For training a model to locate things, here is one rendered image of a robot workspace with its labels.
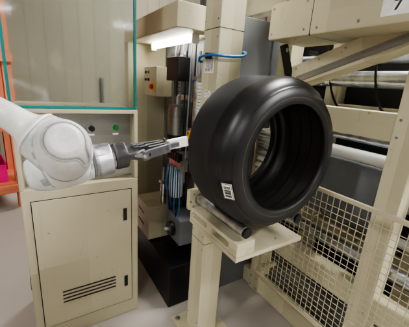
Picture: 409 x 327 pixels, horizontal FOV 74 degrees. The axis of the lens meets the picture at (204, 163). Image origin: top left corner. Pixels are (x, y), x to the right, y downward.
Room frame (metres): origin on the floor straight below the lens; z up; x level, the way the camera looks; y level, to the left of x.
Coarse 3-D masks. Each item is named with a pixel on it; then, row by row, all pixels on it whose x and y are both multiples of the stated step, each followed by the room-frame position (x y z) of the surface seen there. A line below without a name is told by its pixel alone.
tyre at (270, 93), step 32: (224, 96) 0.98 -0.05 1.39; (256, 96) 0.89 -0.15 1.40; (288, 96) 0.93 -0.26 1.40; (320, 96) 1.06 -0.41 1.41; (192, 128) 1.02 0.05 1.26; (224, 128) 0.86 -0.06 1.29; (256, 128) 0.86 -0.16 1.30; (288, 128) 1.30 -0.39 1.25; (320, 128) 1.07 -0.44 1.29; (192, 160) 0.98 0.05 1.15; (224, 160) 0.84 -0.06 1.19; (288, 160) 1.28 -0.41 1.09; (320, 160) 1.08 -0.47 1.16; (256, 192) 1.22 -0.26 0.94; (288, 192) 1.16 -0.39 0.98; (256, 224) 0.93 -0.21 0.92
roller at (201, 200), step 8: (200, 200) 1.15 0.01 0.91; (208, 200) 1.13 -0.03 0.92; (208, 208) 1.09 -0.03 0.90; (216, 208) 1.06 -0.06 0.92; (216, 216) 1.04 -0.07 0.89; (224, 216) 1.00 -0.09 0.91; (232, 224) 0.95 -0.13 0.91; (240, 224) 0.93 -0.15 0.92; (240, 232) 0.90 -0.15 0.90; (248, 232) 0.90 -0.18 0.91
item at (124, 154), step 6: (114, 144) 0.73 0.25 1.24; (120, 144) 0.74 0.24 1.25; (114, 150) 0.72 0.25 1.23; (120, 150) 0.72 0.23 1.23; (126, 150) 0.73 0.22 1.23; (132, 150) 0.76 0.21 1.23; (138, 150) 0.75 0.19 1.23; (144, 150) 0.76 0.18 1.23; (120, 156) 0.71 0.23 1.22; (126, 156) 0.72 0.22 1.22; (132, 156) 0.73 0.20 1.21; (120, 162) 0.71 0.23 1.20; (126, 162) 0.72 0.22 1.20; (120, 168) 0.73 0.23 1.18
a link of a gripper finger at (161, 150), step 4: (168, 144) 0.79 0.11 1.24; (152, 148) 0.76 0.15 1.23; (156, 148) 0.76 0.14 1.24; (160, 148) 0.77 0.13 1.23; (164, 148) 0.78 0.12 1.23; (144, 152) 0.72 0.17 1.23; (148, 152) 0.73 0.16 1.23; (152, 152) 0.75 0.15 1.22; (156, 152) 0.76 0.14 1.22; (160, 152) 0.77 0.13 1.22; (164, 152) 0.78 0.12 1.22; (152, 156) 0.75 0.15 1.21; (144, 160) 0.73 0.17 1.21
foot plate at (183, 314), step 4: (184, 312) 1.41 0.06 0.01; (176, 316) 1.38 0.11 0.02; (180, 316) 1.38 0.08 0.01; (184, 316) 1.38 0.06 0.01; (216, 316) 1.40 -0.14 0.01; (176, 320) 1.35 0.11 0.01; (180, 320) 1.35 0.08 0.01; (184, 320) 1.35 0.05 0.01; (216, 320) 1.37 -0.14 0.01; (220, 320) 1.37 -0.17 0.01; (176, 324) 1.32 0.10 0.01; (180, 324) 1.32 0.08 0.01; (184, 324) 1.32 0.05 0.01; (188, 324) 1.32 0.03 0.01; (216, 324) 1.34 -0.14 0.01; (220, 324) 1.34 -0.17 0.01; (224, 324) 1.34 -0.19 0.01
